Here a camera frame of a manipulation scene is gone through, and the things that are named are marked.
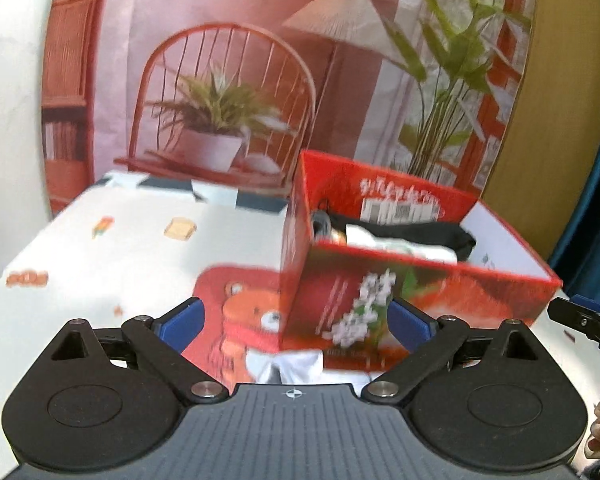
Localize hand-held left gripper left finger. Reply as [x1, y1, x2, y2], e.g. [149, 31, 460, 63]
[50, 296, 229, 404]

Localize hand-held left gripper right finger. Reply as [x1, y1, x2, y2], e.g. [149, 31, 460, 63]
[362, 297, 543, 405]

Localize white cloth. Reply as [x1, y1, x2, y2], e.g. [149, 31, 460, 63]
[247, 351, 327, 387]
[346, 224, 459, 264]

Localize red cardboard box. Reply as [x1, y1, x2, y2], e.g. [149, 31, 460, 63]
[279, 150, 564, 372]

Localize grey knitted cloth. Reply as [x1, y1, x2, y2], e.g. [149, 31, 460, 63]
[310, 211, 348, 245]

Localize printed tablecloth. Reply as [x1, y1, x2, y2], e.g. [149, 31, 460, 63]
[0, 170, 600, 480]

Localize white crumpled cloth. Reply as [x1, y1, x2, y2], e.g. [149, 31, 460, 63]
[247, 351, 327, 387]

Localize wooden board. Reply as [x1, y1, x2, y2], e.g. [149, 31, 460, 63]
[480, 0, 600, 263]

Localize printed room backdrop cloth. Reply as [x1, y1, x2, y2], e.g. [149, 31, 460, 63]
[40, 0, 541, 222]

